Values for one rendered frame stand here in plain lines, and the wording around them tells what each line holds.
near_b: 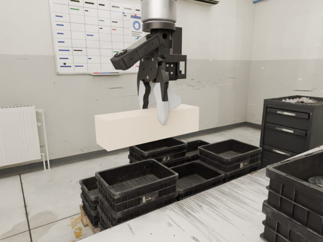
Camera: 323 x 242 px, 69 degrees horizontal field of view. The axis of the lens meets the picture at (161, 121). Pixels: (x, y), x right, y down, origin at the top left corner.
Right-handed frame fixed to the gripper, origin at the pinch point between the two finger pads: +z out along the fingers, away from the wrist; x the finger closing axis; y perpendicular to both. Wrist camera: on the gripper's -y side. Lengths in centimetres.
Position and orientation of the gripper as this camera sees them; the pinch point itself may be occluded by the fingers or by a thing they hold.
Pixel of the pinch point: (151, 117)
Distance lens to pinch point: 53.4
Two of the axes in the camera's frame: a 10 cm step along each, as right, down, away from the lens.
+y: 8.1, -1.3, 5.7
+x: -5.8, -1.8, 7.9
